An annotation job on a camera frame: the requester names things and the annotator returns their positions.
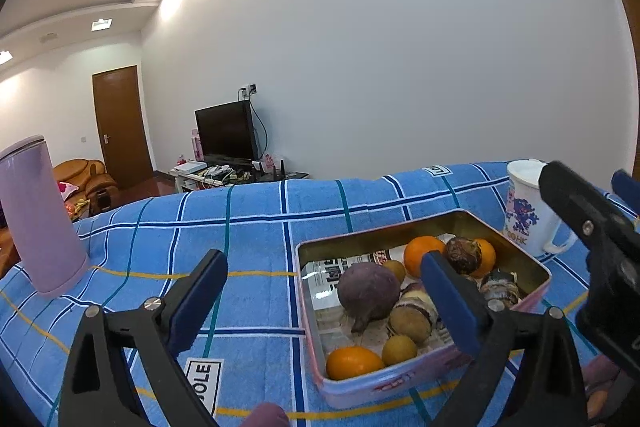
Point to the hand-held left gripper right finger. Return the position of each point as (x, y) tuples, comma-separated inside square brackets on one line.
[(450, 302)]

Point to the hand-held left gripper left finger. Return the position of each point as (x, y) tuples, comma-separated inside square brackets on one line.
[(200, 302)]

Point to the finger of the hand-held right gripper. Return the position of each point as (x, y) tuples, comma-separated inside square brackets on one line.
[(575, 202), (626, 186)]

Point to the brown kiwi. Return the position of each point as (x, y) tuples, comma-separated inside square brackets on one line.
[(409, 323), (399, 349), (395, 269)]

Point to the dark round taro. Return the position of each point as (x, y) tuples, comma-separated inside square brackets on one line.
[(462, 254)]

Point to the large orange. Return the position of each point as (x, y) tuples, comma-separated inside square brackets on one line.
[(422, 252)]

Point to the purple beet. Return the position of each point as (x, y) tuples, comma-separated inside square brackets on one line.
[(367, 289)]

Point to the pink tin box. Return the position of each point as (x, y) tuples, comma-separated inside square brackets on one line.
[(360, 389)]

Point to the white printed mug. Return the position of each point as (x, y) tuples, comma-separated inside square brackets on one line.
[(525, 207)]

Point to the blue plaid blanket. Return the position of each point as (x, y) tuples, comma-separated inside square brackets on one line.
[(250, 207)]

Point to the white television stand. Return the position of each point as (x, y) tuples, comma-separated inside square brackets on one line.
[(187, 181)]

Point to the mauve rounded object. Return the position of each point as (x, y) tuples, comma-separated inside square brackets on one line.
[(269, 416)]

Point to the white flat box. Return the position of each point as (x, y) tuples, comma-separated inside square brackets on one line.
[(190, 167)]

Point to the black router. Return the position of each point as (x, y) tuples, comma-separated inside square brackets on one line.
[(272, 171)]

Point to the brown leather sofa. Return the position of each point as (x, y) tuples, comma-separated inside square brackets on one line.
[(95, 182)]

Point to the black television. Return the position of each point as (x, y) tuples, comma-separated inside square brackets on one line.
[(225, 132)]

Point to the pink floral cushion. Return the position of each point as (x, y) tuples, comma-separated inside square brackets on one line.
[(67, 191)]

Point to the lilac kettle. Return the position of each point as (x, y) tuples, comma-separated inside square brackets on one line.
[(40, 217)]

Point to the brown wooden door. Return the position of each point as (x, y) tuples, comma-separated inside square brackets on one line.
[(122, 127)]

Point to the square ceiling light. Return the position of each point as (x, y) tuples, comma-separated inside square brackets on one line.
[(101, 24), (4, 57)]

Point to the wall socket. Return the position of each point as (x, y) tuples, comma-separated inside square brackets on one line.
[(247, 90)]

